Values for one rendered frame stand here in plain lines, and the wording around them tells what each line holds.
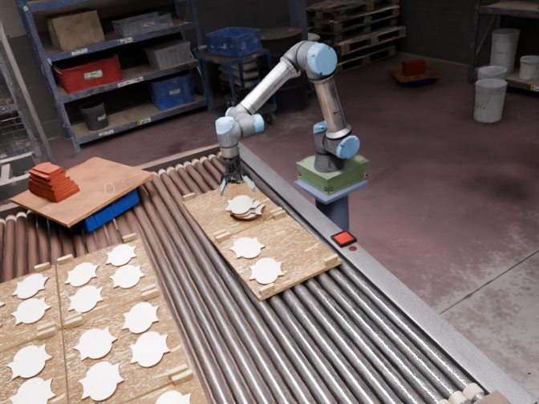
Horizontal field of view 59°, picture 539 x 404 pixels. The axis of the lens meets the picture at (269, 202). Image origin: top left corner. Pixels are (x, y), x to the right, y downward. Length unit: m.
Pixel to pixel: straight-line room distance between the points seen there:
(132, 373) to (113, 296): 0.40
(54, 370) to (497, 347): 2.12
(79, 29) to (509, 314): 4.93
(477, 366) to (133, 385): 0.98
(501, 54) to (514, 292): 3.65
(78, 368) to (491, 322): 2.15
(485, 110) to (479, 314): 2.78
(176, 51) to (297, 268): 4.68
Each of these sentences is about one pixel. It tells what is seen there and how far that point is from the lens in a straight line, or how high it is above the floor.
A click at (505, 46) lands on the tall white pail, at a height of 0.48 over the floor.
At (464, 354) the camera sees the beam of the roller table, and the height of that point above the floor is 0.92.
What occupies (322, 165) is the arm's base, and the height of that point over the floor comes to 1.00.
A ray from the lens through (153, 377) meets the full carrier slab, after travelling 1.54.
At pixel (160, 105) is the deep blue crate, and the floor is 0.21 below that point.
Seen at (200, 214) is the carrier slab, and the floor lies 0.94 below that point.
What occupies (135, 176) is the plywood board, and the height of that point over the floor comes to 1.04.
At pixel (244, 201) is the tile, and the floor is 0.99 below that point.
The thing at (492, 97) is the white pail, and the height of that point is 0.27.
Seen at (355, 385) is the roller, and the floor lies 0.92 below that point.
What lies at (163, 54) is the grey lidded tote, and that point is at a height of 0.80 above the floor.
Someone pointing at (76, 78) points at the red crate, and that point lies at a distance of 5.85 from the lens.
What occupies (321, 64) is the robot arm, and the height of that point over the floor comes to 1.53.
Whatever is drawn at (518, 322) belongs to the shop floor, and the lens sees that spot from 3.00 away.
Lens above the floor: 2.06
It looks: 31 degrees down
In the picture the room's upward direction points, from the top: 8 degrees counter-clockwise
